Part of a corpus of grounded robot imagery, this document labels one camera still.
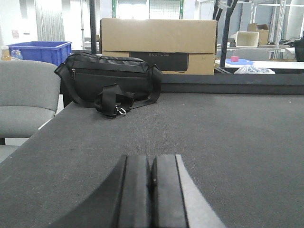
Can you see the clear plastic bag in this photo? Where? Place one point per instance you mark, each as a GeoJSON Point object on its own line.
{"type": "Point", "coordinates": [251, 69]}

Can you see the pink block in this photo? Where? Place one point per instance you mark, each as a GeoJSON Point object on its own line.
{"type": "Point", "coordinates": [234, 59]}

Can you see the large brown cardboard box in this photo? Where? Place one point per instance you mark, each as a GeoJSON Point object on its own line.
{"type": "Point", "coordinates": [176, 46]}

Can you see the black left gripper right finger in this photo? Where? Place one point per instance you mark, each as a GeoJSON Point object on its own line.
{"type": "Point", "coordinates": [176, 200]}

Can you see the black vertical pole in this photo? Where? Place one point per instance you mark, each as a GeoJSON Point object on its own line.
{"type": "Point", "coordinates": [92, 26]}

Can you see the white open box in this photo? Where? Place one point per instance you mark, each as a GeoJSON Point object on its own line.
{"type": "Point", "coordinates": [246, 39]}

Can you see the black shoulder bag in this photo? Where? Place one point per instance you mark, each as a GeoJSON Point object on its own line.
{"type": "Point", "coordinates": [111, 85]}

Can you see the blue plastic crate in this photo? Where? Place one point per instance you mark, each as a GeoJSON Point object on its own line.
{"type": "Point", "coordinates": [54, 52]}

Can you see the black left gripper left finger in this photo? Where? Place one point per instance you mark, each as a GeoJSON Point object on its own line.
{"type": "Point", "coordinates": [120, 201]}

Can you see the small brown cardboard box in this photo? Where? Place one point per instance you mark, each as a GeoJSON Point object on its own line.
{"type": "Point", "coordinates": [263, 31]}

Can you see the black conveyor side rail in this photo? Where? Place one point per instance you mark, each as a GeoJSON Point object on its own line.
{"type": "Point", "coordinates": [226, 81]}

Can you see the grey fabric chair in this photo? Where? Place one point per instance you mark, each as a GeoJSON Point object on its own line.
{"type": "Point", "coordinates": [29, 94]}

